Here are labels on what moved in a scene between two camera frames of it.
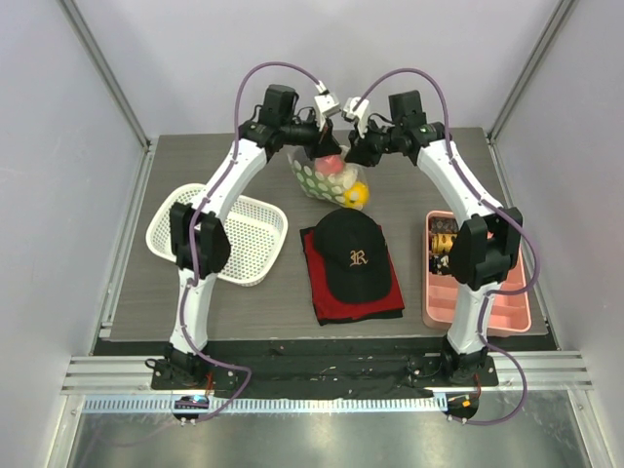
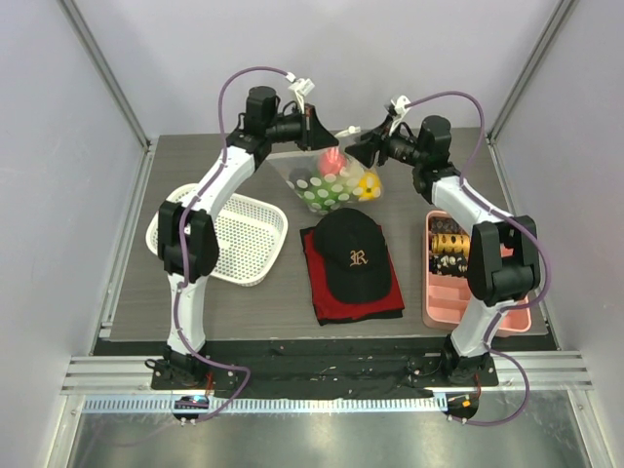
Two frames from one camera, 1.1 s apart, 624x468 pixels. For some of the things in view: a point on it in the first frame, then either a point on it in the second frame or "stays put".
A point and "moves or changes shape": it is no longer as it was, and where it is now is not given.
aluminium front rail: (125, 374) stays put
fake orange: (358, 194) -> (369, 187)
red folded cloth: (331, 310) stays put
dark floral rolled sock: (443, 224) stays put
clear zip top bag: (331, 178) moves or changes shape
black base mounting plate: (322, 368) stays put
